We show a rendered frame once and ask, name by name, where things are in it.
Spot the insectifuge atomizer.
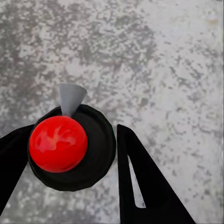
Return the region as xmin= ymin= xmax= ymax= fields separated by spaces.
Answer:
xmin=27 ymin=84 xmax=117 ymax=192

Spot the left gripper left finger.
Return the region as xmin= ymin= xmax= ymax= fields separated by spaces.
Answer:
xmin=0 ymin=124 xmax=35 ymax=215

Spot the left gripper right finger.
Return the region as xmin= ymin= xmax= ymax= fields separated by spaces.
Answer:
xmin=117 ymin=124 xmax=196 ymax=224

